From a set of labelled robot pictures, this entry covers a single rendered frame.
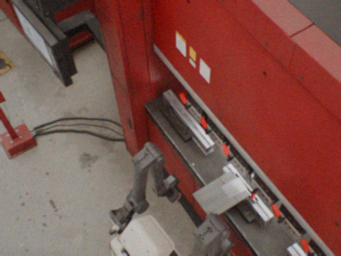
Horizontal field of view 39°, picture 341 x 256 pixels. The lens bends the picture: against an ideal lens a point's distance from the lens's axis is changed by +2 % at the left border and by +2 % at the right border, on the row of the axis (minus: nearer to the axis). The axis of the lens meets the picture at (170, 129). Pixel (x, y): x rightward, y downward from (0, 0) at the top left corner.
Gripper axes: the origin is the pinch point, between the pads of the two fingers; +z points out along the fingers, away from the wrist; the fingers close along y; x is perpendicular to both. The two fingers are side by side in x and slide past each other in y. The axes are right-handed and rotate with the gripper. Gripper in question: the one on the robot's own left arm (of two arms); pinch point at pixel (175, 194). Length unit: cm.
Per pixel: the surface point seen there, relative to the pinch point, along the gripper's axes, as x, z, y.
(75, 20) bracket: -27, -10, 130
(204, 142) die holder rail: -30.5, 18.5, 16.9
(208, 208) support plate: -8.2, 3.7, -18.2
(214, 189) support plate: -17.3, 8.4, -11.5
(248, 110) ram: -60, -51, -15
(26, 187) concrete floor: 101, 61, 116
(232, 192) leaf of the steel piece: -22.9, 11.0, -19.1
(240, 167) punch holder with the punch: -37.3, -7.5, -17.6
